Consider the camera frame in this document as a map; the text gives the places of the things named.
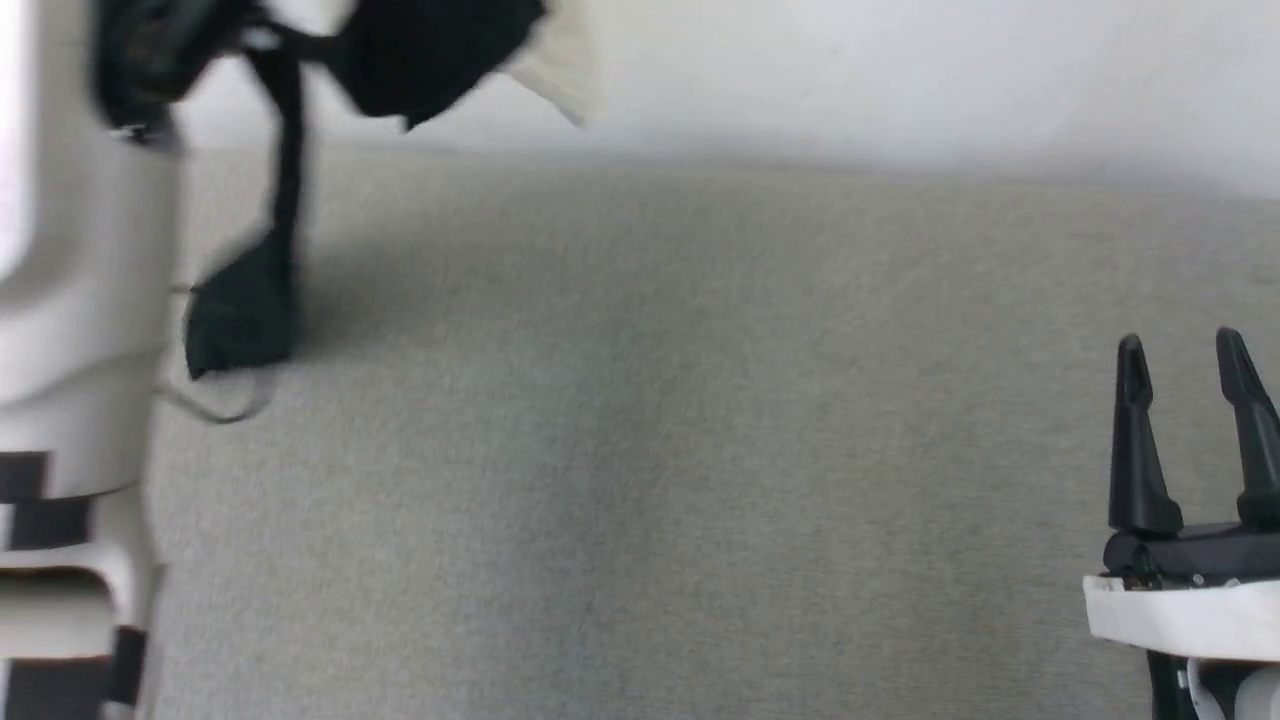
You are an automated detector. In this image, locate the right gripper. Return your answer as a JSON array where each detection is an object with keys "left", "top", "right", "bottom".
[{"left": 1083, "top": 326, "right": 1280, "bottom": 664}]

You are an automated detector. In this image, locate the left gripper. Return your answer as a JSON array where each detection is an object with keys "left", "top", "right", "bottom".
[{"left": 93, "top": 0, "right": 256, "bottom": 149}]

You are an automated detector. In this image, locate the white and black shirt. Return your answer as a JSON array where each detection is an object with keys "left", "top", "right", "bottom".
[{"left": 183, "top": 0, "right": 606, "bottom": 383}]

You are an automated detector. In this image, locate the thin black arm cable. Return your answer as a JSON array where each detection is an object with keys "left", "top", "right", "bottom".
[{"left": 158, "top": 375, "right": 278, "bottom": 425}]

